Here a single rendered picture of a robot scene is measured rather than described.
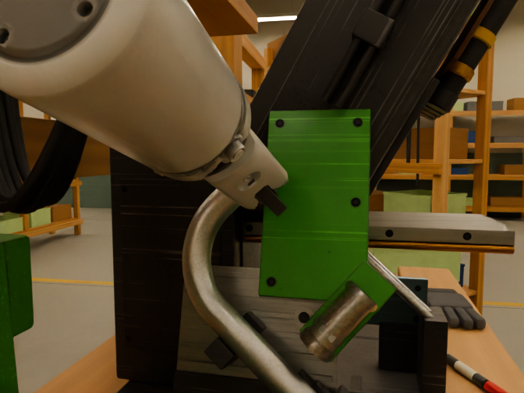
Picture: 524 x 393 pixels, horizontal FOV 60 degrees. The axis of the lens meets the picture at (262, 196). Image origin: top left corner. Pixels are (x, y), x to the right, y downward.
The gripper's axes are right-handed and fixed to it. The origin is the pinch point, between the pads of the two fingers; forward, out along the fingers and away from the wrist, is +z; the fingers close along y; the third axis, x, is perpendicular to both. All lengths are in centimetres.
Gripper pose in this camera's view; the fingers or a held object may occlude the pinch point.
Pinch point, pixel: (249, 174)
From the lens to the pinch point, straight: 47.2
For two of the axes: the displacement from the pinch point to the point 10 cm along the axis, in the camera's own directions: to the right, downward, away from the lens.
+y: -6.5, -7.1, 2.8
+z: 2.2, 1.8, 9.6
